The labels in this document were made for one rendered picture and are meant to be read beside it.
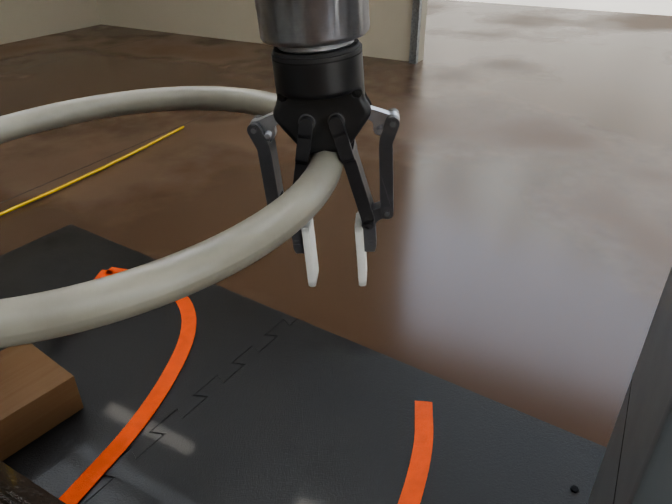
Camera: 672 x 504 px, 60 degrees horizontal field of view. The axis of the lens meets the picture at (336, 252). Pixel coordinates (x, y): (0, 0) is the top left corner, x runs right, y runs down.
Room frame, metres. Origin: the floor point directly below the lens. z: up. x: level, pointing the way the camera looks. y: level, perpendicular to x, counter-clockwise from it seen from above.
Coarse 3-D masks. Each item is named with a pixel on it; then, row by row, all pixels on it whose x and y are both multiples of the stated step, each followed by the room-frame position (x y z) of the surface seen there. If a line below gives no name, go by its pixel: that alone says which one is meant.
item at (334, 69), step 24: (360, 48) 0.48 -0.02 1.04; (288, 72) 0.46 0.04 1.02; (312, 72) 0.45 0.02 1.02; (336, 72) 0.46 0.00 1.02; (360, 72) 0.48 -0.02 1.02; (288, 96) 0.46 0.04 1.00; (312, 96) 0.45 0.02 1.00; (336, 96) 0.46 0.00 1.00; (360, 96) 0.48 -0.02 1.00; (288, 120) 0.48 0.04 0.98; (360, 120) 0.48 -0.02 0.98; (312, 144) 0.48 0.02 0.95
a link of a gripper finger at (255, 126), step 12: (252, 132) 0.48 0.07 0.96; (264, 132) 0.49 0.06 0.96; (264, 144) 0.48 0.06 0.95; (264, 156) 0.49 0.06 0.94; (276, 156) 0.50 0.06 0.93; (264, 168) 0.49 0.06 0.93; (276, 168) 0.50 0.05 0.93; (264, 180) 0.49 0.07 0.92; (276, 180) 0.49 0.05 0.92; (276, 192) 0.49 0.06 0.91
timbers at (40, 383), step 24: (0, 360) 1.13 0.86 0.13; (24, 360) 1.13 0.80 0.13; (48, 360) 1.13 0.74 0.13; (0, 384) 1.04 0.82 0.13; (24, 384) 1.04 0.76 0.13; (48, 384) 1.04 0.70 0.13; (72, 384) 1.06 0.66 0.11; (0, 408) 0.96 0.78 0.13; (24, 408) 0.97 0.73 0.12; (48, 408) 1.01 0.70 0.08; (72, 408) 1.05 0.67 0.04; (0, 432) 0.92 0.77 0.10; (24, 432) 0.95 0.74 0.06; (0, 456) 0.90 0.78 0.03
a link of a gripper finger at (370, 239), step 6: (372, 204) 0.49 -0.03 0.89; (378, 204) 0.49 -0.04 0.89; (378, 210) 0.48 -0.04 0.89; (378, 216) 0.48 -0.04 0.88; (372, 228) 0.48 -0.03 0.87; (366, 234) 0.48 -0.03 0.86; (372, 234) 0.48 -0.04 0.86; (366, 240) 0.48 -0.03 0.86; (372, 240) 0.48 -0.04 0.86; (366, 246) 0.48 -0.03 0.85; (372, 246) 0.48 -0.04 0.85
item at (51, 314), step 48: (96, 96) 0.73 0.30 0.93; (144, 96) 0.73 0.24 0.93; (192, 96) 0.72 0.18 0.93; (240, 96) 0.69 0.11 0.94; (288, 192) 0.40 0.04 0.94; (240, 240) 0.34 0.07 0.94; (96, 288) 0.29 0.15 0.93; (144, 288) 0.30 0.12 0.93; (192, 288) 0.31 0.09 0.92; (0, 336) 0.27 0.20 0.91; (48, 336) 0.27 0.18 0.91
